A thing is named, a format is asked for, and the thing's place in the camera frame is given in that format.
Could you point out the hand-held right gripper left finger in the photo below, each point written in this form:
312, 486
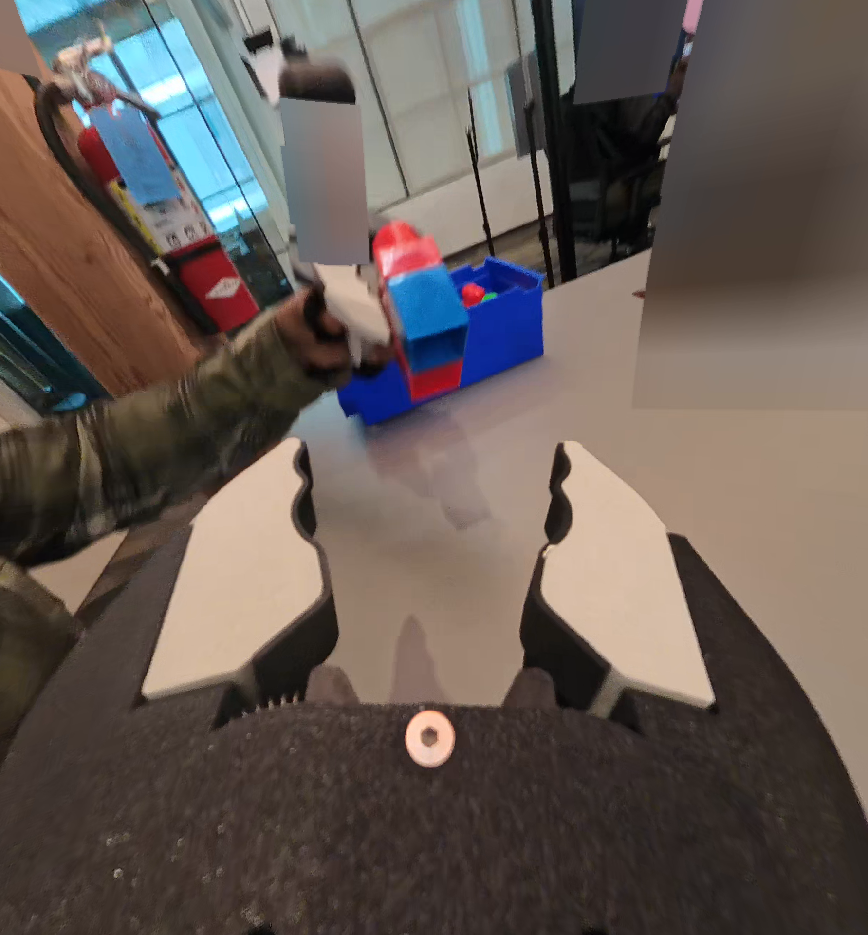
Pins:
244, 592

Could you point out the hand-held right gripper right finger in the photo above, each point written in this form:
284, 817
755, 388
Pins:
616, 592

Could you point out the red two-stud mega block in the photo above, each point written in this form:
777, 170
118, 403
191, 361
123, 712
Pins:
404, 248

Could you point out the person's left forearm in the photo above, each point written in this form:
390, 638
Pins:
149, 438

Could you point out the blue mega block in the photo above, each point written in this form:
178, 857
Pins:
426, 307

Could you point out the person's plaid shirt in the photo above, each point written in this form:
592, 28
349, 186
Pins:
10, 643

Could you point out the black light stand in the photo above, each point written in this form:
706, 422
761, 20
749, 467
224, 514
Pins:
543, 190
481, 175

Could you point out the person's left hand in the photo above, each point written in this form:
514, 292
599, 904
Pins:
331, 361

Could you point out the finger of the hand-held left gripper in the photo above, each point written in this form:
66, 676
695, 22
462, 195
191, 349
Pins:
361, 310

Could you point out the blue plastic bin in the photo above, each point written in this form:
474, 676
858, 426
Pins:
507, 329

